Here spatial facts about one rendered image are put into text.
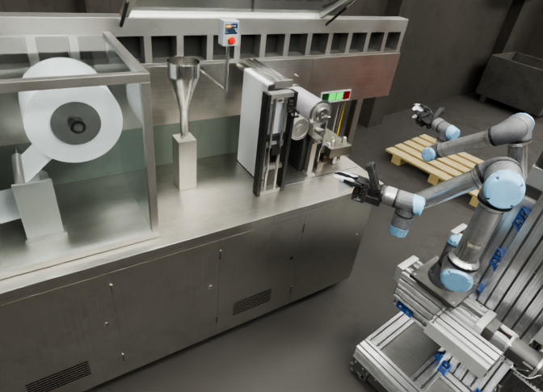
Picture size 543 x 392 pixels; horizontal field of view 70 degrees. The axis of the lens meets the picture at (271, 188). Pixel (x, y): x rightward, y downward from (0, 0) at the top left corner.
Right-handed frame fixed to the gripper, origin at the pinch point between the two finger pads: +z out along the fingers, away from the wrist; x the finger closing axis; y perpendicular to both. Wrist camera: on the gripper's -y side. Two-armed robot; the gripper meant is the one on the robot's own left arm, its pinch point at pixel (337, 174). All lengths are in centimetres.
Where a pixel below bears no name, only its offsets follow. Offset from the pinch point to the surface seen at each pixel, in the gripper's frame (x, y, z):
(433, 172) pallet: 273, 75, -49
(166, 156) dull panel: 13, 27, 95
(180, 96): -7, -14, 73
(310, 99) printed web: 53, -14, 33
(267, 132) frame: 11.1, -3.9, 38.1
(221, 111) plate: 37, 1, 77
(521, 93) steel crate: 581, 9, -144
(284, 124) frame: 22.5, -6.7, 34.5
